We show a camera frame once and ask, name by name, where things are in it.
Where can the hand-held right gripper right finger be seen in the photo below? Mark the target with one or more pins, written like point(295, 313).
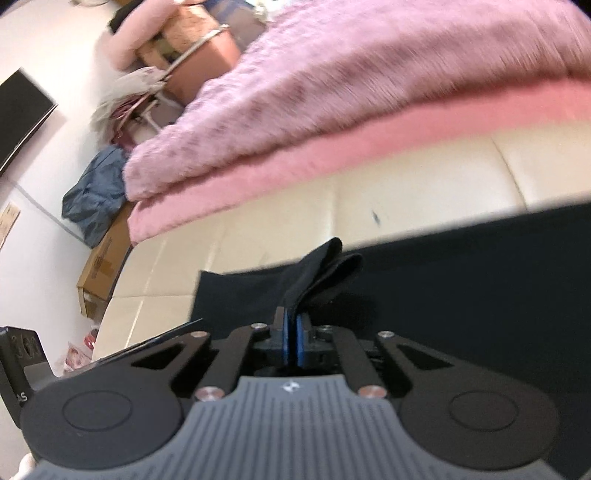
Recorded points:
point(302, 339)

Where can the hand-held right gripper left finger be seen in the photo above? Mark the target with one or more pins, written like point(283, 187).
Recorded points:
point(286, 339)

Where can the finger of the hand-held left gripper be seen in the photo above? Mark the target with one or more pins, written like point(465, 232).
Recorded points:
point(152, 342)

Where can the black pants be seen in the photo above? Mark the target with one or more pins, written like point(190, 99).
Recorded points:
point(461, 286)

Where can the brown cardboard box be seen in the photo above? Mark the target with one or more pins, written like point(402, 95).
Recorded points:
point(101, 263)

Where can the blue-grey garment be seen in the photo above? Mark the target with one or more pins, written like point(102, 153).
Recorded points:
point(94, 194)

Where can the pink bed sheet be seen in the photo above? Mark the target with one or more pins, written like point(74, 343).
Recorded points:
point(277, 175)

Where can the black television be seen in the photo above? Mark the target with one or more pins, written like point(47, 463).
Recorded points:
point(21, 115)

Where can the white mesh cloth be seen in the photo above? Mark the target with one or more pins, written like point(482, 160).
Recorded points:
point(124, 87)

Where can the pink fluffy blanket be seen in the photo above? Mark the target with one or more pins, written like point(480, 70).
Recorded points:
point(346, 83)

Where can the brown storage box with lid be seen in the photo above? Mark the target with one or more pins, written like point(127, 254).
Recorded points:
point(203, 60)

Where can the pink quilt bundle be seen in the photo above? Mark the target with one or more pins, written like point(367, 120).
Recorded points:
point(138, 32)

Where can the floral fabric bag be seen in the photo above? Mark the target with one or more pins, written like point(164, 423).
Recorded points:
point(180, 27)

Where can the paper wall note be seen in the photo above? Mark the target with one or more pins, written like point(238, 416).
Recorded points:
point(8, 226)

